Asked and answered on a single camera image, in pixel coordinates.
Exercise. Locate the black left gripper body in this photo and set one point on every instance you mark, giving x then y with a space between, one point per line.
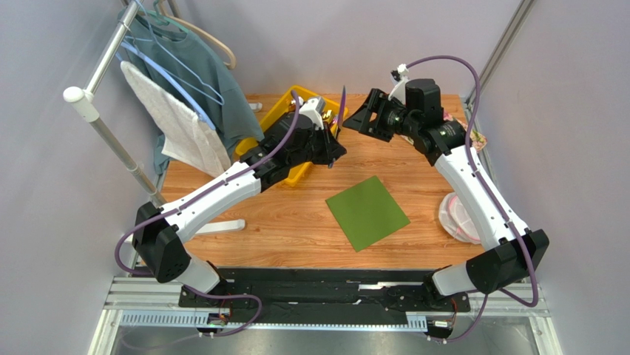
319 151

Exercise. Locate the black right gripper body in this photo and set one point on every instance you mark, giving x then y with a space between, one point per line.
373 112

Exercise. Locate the iridescent rainbow table knife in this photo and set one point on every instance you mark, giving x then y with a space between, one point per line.
339 118

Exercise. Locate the green paper napkin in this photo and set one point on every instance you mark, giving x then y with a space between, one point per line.
367 213

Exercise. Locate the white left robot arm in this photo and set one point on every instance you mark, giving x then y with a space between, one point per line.
161 232

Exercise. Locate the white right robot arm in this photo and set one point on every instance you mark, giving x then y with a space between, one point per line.
512 251

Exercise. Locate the wooden clothes hanger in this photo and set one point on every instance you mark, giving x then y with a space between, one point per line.
170 11

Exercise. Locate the white mesh food cover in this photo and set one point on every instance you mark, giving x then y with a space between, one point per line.
455 220

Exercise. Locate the white towel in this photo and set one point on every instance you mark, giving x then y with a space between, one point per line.
188 139

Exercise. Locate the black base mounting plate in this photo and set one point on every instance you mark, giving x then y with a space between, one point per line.
317 296

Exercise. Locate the grey-green t-shirt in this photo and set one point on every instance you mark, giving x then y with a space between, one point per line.
239 119

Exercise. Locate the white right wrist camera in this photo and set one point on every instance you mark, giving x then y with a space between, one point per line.
400 77

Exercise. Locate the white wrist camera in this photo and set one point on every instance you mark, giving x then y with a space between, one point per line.
310 113
400 77

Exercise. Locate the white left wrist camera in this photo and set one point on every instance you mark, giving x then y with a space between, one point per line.
310 113

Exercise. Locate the blue wire hanger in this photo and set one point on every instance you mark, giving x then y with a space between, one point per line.
181 63

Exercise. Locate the aluminium frame rail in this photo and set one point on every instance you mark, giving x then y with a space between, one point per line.
137 301

